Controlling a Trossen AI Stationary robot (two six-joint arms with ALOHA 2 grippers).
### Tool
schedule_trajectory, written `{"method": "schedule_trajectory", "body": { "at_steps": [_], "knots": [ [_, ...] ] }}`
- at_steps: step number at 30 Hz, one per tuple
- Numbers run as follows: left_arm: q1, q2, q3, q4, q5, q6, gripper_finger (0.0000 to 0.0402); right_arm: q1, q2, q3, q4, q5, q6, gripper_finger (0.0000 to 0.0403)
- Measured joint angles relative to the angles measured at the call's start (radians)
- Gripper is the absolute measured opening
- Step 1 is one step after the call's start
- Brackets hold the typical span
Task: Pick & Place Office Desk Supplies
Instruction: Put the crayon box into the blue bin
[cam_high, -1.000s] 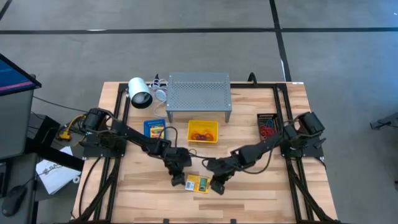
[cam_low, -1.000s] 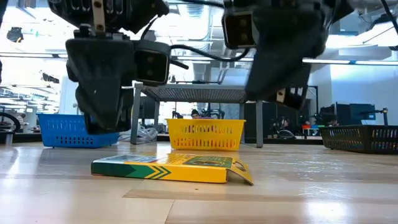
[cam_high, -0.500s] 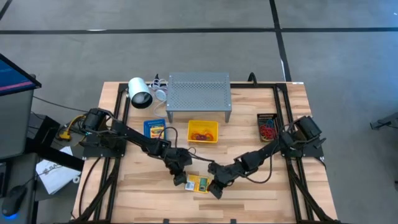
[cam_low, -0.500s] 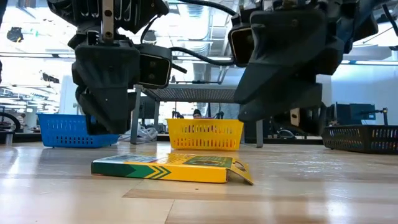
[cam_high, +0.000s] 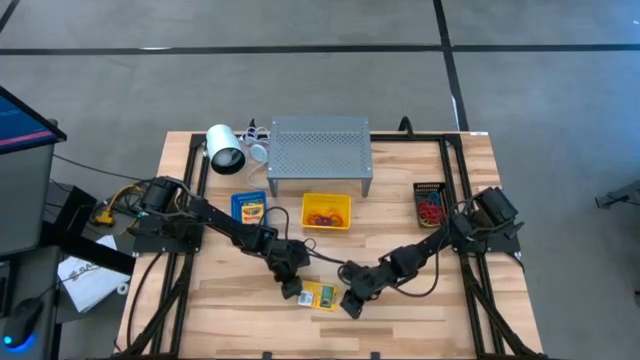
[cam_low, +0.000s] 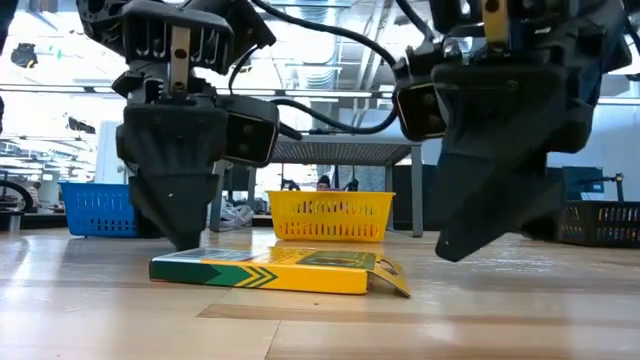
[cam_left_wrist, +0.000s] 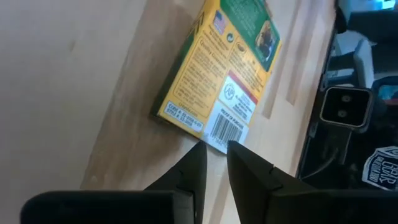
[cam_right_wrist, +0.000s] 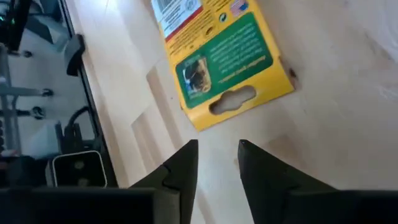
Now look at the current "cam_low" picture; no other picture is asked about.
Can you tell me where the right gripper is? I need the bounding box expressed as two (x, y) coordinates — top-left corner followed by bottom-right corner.
(429, 0), (634, 264)

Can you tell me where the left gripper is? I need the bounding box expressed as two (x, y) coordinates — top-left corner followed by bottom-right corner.
(74, 0), (277, 252)

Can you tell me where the black plastic basket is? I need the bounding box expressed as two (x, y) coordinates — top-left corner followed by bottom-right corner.
(557, 200), (640, 248)

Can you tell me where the blue plastic basket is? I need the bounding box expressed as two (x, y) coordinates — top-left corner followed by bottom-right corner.
(58, 181), (151, 239)

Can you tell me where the yellow plastic basket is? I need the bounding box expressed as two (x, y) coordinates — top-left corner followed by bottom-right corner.
(266, 190), (396, 244)

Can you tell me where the yellow Crayola crayon box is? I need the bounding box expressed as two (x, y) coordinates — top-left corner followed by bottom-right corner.
(148, 246), (412, 300)

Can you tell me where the grey perforated metal riser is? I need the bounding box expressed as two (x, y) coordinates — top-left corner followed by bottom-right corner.
(208, 134), (425, 239)

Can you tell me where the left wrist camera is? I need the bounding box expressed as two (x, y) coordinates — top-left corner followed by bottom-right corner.
(219, 94), (280, 169)

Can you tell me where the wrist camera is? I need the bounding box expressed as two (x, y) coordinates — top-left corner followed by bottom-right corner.
(392, 44), (449, 142)
(219, 94), (280, 169)

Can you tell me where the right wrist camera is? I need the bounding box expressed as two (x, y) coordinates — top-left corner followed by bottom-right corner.
(392, 44), (449, 142)

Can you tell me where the white coiled cable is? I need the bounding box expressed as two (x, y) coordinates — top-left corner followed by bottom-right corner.
(219, 198), (255, 231)

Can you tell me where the black camera cable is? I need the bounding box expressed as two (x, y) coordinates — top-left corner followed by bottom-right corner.
(249, 0), (401, 69)

